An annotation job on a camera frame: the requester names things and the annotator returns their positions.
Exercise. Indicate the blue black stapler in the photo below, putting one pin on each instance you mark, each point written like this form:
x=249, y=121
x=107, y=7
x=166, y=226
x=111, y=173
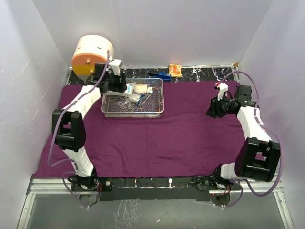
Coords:
x=157, y=74

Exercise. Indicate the round white drawer box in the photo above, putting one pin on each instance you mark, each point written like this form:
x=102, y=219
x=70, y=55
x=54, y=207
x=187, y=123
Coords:
x=91, y=49

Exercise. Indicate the wire mesh metal tray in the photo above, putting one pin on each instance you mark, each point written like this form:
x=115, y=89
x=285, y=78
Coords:
x=145, y=100

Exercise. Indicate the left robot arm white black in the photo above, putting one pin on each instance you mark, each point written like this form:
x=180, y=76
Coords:
x=68, y=129

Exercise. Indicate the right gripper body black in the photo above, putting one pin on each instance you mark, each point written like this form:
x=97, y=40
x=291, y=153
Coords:
x=223, y=107

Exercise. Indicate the orange small box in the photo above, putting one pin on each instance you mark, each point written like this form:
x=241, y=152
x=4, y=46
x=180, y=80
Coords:
x=175, y=70

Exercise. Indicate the black base frame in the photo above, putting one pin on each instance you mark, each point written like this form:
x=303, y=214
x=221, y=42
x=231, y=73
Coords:
x=197, y=188

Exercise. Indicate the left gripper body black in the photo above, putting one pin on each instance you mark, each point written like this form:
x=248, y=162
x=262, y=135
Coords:
x=113, y=82

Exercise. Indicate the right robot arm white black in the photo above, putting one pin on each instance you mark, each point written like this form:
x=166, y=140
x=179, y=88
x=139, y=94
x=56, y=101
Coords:
x=259, y=155

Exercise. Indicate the white gauze packet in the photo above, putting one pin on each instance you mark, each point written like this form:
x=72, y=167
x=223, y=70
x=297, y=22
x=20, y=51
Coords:
x=126, y=93

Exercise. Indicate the small blue white packet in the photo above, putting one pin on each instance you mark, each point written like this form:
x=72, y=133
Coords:
x=136, y=98

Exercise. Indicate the metal surgical scissors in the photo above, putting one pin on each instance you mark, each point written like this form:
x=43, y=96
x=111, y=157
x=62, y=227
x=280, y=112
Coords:
x=121, y=104

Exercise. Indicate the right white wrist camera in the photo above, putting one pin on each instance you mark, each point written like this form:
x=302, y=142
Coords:
x=222, y=88

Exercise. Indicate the beige bandage roll packet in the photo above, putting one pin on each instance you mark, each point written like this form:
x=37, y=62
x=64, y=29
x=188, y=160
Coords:
x=141, y=88

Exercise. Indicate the metal forceps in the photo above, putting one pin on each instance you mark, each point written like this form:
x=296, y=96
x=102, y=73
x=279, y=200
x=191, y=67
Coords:
x=134, y=109

